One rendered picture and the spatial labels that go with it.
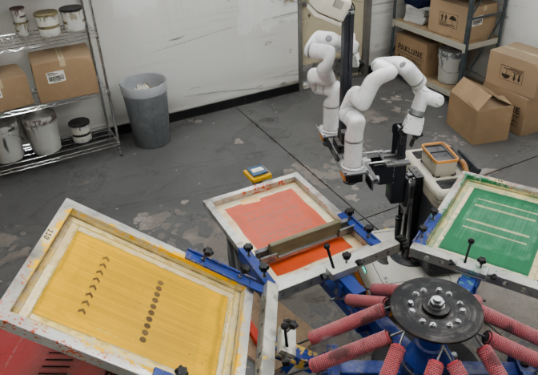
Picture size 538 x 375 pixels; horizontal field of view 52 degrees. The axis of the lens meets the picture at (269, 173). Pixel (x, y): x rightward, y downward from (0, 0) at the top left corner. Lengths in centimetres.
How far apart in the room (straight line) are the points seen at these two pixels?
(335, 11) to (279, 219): 107
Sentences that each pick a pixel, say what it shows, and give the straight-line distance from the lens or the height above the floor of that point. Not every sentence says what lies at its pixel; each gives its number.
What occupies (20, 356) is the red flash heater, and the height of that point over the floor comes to 110.
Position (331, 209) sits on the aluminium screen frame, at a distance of 291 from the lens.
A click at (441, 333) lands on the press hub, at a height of 131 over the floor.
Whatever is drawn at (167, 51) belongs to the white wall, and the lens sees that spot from 599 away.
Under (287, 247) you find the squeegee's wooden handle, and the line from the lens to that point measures 261.
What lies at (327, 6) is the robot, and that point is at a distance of 275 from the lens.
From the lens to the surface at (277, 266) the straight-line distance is 261.
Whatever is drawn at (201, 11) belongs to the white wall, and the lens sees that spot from 602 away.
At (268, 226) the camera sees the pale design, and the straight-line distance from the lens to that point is 285.
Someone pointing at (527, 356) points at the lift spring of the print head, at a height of 117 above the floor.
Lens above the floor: 265
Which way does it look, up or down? 31 degrees down
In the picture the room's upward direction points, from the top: 3 degrees counter-clockwise
